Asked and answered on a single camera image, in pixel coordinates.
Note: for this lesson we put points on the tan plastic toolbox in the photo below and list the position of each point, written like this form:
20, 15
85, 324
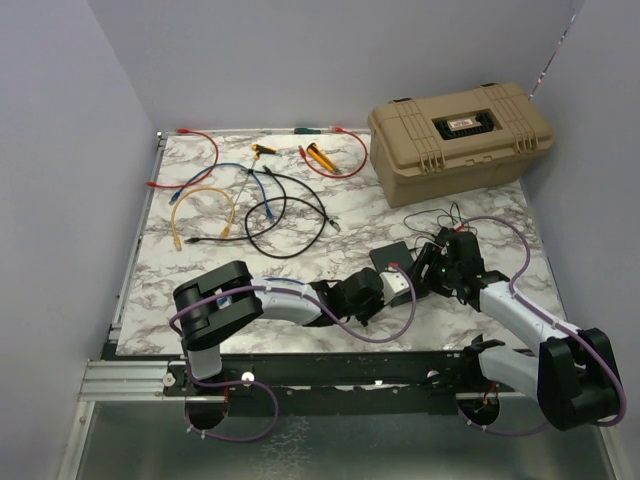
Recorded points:
426, 148

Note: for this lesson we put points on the black network switch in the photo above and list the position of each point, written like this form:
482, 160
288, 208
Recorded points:
397, 254

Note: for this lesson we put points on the black power adapter with cable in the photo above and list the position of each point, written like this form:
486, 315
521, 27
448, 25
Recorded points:
423, 222

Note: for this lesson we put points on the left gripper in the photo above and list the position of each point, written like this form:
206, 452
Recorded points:
378, 304

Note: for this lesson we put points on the black mounting rail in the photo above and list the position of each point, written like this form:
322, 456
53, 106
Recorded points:
365, 383

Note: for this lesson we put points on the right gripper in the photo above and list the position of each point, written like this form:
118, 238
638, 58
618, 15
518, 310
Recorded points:
431, 255

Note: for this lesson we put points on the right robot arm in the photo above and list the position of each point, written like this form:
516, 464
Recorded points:
525, 320

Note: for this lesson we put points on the yellow black T-handle wrench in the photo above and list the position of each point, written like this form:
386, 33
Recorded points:
259, 150

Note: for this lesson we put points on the green handled screwdriver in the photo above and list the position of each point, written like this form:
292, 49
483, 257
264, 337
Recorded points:
297, 131

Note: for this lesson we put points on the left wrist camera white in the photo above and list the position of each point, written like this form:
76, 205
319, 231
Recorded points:
394, 284

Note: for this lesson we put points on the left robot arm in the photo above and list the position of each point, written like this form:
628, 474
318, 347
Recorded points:
216, 305

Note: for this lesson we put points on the yellow black utility knife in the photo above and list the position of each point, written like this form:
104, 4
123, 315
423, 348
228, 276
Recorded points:
321, 158

